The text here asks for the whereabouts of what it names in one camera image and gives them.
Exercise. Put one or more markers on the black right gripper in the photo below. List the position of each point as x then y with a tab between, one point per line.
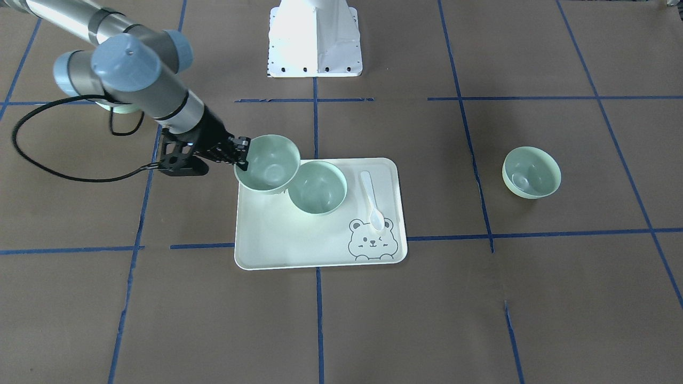
213	134

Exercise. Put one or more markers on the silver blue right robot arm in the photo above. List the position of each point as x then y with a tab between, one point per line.
132	65

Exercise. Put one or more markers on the green bowl on tray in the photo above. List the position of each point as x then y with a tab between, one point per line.
319	188

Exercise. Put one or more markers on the cream bear tray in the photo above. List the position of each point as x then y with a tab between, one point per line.
272	233

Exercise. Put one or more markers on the green bowl with ice cubes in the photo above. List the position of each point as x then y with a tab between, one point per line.
124	109

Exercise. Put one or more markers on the white plastic spoon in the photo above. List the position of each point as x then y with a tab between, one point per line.
376	218

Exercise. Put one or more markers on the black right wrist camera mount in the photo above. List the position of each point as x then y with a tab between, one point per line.
177	157

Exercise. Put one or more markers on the white camera stand pillar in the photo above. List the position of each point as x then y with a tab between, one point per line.
314	39

